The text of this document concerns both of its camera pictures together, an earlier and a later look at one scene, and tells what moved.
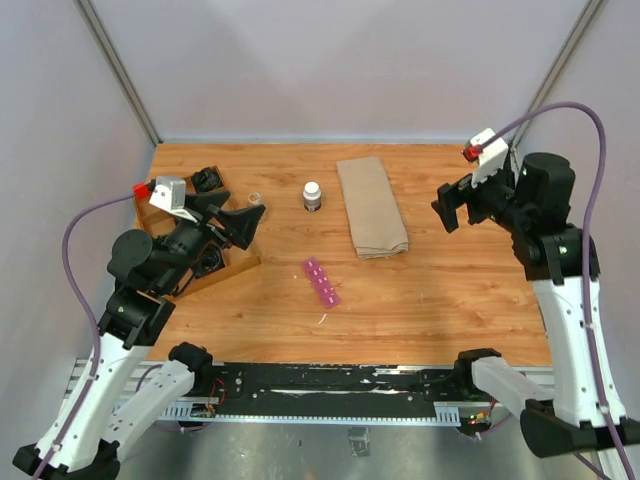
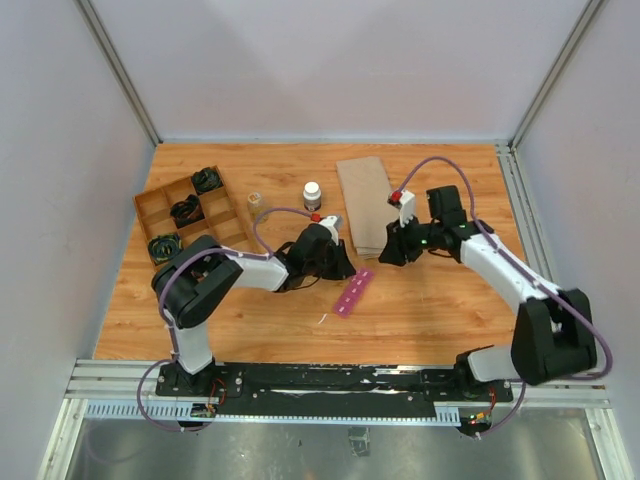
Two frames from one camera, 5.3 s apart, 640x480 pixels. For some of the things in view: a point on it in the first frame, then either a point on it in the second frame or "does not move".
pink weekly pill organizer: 321,282 to 351,295
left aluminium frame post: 87,9 does not move
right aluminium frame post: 591,9 does not move
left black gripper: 239,226 to 344,267
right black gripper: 451,196 to 397,248
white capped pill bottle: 312,196 does not move
